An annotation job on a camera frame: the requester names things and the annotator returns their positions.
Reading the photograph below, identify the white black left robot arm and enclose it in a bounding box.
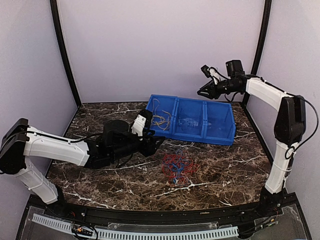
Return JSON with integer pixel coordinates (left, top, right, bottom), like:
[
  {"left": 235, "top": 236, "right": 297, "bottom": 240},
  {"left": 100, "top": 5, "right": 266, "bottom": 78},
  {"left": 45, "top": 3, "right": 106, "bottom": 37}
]
[{"left": 0, "top": 118, "right": 166, "bottom": 218}]

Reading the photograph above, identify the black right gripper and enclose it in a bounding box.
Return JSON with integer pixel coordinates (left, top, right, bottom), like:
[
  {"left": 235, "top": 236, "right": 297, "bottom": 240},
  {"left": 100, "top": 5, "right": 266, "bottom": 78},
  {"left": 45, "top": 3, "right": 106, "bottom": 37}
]
[{"left": 197, "top": 78, "right": 240, "bottom": 99}]

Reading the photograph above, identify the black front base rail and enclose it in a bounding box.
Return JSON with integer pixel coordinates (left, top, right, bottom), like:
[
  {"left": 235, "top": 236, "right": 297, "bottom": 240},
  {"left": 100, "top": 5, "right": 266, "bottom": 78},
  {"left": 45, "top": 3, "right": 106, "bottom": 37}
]
[{"left": 46, "top": 196, "right": 293, "bottom": 226}]

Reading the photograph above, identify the blue cable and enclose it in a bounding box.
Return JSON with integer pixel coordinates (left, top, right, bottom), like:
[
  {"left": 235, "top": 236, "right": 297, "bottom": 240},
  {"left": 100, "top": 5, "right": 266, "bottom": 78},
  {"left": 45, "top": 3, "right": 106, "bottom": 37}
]
[
  {"left": 177, "top": 117, "right": 201, "bottom": 130},
  {"left": 162, "top": 148, "right": 192, "bottom": 185}
]

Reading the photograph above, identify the white slotted cable duct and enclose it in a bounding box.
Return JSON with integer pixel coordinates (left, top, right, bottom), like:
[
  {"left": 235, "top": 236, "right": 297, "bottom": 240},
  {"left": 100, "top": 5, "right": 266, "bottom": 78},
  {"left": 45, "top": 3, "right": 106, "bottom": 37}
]
[{"left": 32, "top": 214, "right": 239, "bottom": 240}]

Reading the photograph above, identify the blue left plastic bin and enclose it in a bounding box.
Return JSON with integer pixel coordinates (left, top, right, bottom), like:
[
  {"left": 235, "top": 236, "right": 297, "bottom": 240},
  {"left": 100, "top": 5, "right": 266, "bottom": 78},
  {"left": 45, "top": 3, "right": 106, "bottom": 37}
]
[{"left": 141, "top": 94, "right": 179, "bottom": 140}]

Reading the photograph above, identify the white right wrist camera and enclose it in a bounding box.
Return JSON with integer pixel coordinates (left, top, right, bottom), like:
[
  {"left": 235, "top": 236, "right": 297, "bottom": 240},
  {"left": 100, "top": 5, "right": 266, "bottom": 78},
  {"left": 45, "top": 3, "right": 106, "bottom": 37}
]
[{"left": 200, "top": 65, "right": 221, "bottom": 85}]

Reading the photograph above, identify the blue right plastic bin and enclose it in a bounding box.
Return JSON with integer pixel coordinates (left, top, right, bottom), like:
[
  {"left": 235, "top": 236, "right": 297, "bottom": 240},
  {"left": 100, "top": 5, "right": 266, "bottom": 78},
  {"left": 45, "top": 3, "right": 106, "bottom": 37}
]
[{"left": 203, "top": 101, "right": 236, "bottom": 146}]

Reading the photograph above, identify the blue middle plastic bin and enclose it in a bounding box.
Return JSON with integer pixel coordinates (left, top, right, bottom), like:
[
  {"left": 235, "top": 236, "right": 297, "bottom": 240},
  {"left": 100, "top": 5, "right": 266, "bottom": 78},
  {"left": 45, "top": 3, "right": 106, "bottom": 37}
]
[{"left": 172, "top": 97, "right": 206, "bottom": 142}]

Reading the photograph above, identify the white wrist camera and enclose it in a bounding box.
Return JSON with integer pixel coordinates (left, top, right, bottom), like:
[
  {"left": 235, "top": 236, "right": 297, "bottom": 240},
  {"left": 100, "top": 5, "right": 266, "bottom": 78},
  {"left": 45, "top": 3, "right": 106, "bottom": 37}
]
[
  {"left": 129, "top": 109, "right": 153, "bottom": 139},
  {"left": 200, "top": 65, "right": 221, "bottom": 85}
]

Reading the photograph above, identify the blue plastic bin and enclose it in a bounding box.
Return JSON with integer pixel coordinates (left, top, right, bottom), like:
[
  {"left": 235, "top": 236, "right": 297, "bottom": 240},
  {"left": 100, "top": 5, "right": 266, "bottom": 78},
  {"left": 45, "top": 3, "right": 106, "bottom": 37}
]
[
  {"left": 141, "top": 94, "right": 179, "bottom": 140},
  {"left": 172, "top": 97, "right": 206, "bottom": 142},
  {"left": 203, "top": 101, "right": 236, "bottom": 146}
]

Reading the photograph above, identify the yellow cable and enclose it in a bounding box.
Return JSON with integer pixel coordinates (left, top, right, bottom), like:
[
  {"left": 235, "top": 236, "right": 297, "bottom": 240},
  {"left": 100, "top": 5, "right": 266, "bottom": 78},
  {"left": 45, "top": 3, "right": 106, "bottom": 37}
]
[
  {"left": 149, "top": 97, "right": 173, "bottom": 131},
  {"left": 151, "top": 109, "right": 174, "bottom": 131}
]

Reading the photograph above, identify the black right frame post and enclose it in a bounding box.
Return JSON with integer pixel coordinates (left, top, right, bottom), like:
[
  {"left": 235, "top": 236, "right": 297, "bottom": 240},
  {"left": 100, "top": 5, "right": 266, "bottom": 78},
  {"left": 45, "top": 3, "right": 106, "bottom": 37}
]
[{"left": 241, "top": 0, "right": 273, "bottom": 108}]

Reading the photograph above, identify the black left frame post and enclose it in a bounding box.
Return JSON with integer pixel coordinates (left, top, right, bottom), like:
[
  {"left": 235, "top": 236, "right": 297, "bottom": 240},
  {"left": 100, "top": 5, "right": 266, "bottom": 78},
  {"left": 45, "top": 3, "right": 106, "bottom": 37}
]
[{"left": 49, "top": 0, "right": 82, "bottom": 108}]

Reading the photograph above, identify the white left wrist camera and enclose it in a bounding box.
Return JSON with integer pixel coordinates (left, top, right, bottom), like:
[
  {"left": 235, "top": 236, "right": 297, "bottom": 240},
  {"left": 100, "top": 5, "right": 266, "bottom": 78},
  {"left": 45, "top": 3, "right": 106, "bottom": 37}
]
[{"left": 129, "top": 109, "right": 153, "bottom": 139}]

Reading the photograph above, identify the black frame post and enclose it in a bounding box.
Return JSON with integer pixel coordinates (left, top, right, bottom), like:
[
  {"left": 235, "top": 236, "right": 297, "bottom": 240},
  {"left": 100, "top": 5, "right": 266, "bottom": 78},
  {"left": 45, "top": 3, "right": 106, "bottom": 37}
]
[
  {"left": 241, "top": 0, "right": 273, "bottom": 108},
  {"left": 49, "top": 0, "right": 82, "bottom": 108}
]

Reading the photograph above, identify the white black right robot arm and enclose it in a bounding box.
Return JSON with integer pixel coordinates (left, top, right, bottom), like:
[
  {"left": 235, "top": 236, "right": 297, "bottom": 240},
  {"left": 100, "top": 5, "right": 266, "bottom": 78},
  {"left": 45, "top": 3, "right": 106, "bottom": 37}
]
[{"left": 197, "top": 60, "right": 309, "bottom": 217}]

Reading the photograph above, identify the red cable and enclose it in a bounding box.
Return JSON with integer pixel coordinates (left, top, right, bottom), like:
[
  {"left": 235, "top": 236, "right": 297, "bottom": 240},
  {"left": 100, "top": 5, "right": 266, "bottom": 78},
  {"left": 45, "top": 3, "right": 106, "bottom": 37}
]
[{"left": 160, "top": 152, "right": 201, "bottom": 186}]

